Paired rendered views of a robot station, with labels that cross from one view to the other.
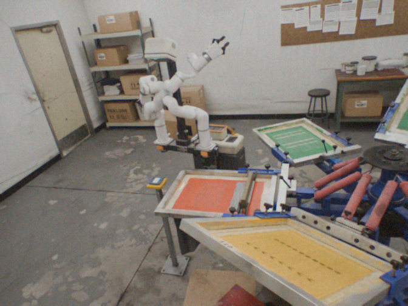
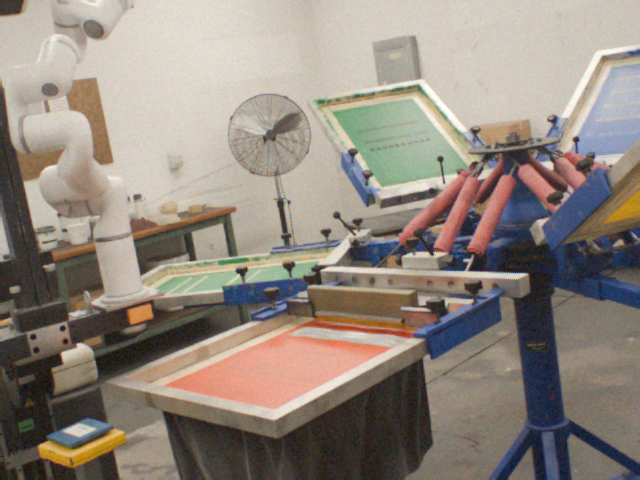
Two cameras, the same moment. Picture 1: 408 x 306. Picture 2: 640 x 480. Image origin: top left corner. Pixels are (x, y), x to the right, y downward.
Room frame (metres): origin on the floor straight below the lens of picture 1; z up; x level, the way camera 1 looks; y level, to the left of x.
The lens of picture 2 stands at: (1.00, 1.68, 1.56)
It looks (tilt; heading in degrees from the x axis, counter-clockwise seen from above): 10 degrees down; 295
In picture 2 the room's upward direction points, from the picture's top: 9 degrees counter-clockwise
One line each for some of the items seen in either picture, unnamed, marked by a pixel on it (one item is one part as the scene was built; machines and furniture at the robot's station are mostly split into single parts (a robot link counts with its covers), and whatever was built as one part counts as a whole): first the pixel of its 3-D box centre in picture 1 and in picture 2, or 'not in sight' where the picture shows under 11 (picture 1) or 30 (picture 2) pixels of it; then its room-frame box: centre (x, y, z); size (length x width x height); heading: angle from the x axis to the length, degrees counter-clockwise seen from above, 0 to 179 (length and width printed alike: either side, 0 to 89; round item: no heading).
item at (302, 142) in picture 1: (306, 137); (262, 250); (2.41, -0.91, 1.05); 1.08 x 0.61 x 0.23; 10
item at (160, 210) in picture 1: (219, 192); (308, 347); (1.88, -0.07, 0.97); 0.79 x 0.58 x 0.04; 70
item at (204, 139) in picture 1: (205, 136); (117, 266); (2.36, -0.03, 1.21); 0.16 x 0.13 x 0.15; 148
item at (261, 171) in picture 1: (257, 173); (296, 310); (2.06, -0.39, 0.98); 0.30 x 0.05 x 0.07; 70
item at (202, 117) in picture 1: (201, 119); (103, 207); (2.36, -0.02, 1.37); 0.13 x 0.10 x 0.16; 22
